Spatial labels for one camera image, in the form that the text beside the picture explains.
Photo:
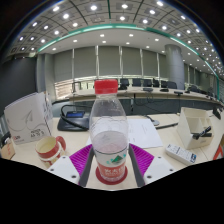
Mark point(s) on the clear red-capped water bottle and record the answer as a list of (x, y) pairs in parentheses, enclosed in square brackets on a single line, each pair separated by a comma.
[(109, 140)]

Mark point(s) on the white desk organizer box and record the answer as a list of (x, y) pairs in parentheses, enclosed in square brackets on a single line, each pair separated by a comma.
[(188, 128)]

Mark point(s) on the white printed paper sheet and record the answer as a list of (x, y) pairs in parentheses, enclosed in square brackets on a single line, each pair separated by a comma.
[(143, 133)]

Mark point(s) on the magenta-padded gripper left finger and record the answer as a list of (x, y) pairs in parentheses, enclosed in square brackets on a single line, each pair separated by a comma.
[(78, 160)]

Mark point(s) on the black power adapter bundle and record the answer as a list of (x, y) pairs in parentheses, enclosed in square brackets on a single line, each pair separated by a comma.
[(4, 138)]

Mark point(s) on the white power strip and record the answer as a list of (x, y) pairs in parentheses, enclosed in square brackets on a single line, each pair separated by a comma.
[(181, 154)]

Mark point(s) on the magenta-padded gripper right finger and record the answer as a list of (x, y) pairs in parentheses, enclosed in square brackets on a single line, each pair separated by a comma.
[(145, 161)]

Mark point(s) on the red floral ceramic mug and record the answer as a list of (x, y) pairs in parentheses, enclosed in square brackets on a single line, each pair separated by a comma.
[(50, 151)]

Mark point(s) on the black marker pen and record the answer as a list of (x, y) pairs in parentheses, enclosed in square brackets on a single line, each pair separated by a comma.
[(201, 133)]

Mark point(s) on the row of black office chairs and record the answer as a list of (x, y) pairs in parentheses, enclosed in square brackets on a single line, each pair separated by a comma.
[(146, 82)]

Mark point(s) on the white copy paper box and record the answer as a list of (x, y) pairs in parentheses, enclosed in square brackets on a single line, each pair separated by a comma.
[(28, 118)]

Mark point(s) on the black desk microphone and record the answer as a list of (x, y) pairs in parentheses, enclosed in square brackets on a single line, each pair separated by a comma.
[(217, 113)]

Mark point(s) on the long curved conference desk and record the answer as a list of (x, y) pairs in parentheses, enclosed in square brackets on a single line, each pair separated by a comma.
[(156, 103)]

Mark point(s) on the group of ceiling lights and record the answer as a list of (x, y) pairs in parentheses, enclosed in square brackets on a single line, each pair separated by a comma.
[(94, 7)]

